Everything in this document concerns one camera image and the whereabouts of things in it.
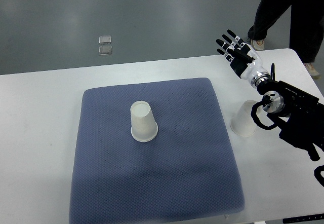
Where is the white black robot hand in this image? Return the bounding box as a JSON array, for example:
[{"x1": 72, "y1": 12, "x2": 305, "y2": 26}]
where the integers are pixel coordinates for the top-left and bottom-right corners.
[{"x1": 216, "y1": 29, "x2": 269, "y2": 85}]

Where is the white paper cup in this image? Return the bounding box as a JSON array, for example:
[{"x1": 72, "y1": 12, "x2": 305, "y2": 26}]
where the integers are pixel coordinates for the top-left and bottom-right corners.
[
  {"x1": 230, "y1": 100, "x2": 257, "y2": 137},
  {"x1": 130, "y1": 101, "x2": 158, "y2": 142}
]

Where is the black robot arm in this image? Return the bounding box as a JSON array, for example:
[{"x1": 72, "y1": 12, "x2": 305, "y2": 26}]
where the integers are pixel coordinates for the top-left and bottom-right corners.
[{"x1": 216, "y1": 30, "x2": 323, "y2": 161}]

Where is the person in black trousers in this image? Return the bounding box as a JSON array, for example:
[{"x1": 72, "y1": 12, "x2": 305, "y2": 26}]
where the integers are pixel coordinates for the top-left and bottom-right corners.
[{"x1": 248, "y1": 0, "x2": 323, "y2": 79}]

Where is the white paper cup on mat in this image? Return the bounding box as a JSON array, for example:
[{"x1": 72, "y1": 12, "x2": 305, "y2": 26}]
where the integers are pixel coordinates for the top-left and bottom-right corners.
[{"x1": 130, "y1": 101, "x2": 158, "y2": 142}]

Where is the upper metal floor plate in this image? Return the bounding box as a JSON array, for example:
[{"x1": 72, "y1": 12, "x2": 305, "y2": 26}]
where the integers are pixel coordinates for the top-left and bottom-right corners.
[{"x1": 99, "y1": 35, "x2": 112, "y2": 44}]

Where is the blue quilted mat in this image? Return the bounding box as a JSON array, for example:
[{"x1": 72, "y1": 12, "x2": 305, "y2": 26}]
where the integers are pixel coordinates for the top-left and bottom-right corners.
[{"x1": 69, "y1": 78, "x2": 245, "y2": 223}]

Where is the black table control panel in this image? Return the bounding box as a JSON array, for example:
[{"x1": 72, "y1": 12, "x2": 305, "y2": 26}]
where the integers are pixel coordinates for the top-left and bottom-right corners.
[{"x1": 282, "y1": 213, "x2": 323, "y2": 223}]

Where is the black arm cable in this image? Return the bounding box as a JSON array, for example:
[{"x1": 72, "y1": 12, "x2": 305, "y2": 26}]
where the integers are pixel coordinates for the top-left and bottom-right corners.
[{"x1": 250, "y1": 99, "x2": 279, "y2": 130}]

